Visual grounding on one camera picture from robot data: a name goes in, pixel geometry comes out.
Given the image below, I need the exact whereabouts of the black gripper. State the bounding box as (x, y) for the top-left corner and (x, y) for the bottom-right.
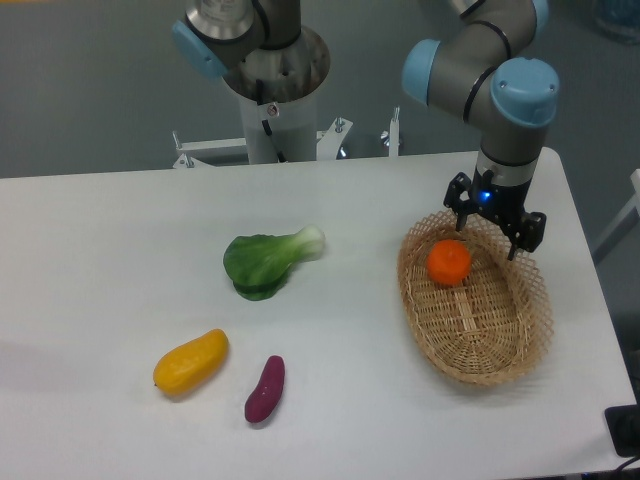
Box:
(443, 171), (547, 261)

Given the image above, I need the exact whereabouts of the orange fruit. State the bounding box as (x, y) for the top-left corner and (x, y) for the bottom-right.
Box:
(426, 239), (472, 286)

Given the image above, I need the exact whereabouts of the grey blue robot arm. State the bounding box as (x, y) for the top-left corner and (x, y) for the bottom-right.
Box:
(172, 1), (560, 252)

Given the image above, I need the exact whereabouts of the woven wicker basket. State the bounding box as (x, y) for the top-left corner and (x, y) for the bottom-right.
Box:
(397, 211), (554, 386)

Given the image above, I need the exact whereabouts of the white furniture leg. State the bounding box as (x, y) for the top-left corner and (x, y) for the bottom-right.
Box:
(591, 169), (639, 265)

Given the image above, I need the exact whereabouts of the blue translucent container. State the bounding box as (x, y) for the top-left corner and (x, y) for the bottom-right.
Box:
(592, 0), (639, 45)

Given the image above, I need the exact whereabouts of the green bok choy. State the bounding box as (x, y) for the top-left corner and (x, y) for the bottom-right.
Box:
(223, 225), (326, 301)

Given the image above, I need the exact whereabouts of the black device at edge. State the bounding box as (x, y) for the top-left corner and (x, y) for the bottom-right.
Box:
(604, 405), (639, 458)

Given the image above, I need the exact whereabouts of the purple sweet potato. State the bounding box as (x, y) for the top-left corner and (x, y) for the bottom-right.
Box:
(244, 355), (286, 424)

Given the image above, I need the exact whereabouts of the yellow mango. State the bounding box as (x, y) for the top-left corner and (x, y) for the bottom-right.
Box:
(152, 329), (229, 397)

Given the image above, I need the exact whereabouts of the white metal mounting frame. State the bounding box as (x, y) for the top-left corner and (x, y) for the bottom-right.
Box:
(171, 105), (404, 170)

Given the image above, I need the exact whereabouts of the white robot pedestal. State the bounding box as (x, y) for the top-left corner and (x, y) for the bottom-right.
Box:
(238, 95), (317, 165)

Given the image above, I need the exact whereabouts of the black cable on pedestal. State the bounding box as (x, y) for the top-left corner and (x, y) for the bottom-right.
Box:
(255, 78), (288, 164)

